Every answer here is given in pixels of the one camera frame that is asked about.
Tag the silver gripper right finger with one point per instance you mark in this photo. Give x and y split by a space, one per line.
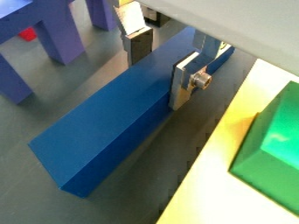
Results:
192 70

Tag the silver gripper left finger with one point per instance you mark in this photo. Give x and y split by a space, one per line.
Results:
136 34

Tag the blue bar block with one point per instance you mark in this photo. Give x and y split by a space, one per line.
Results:
87 143

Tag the yellow slotted board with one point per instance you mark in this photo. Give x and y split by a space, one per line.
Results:
211 196

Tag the red three-legged block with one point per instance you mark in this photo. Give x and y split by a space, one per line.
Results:
28 34

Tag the green bar block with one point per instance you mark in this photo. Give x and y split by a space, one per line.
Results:
267 159

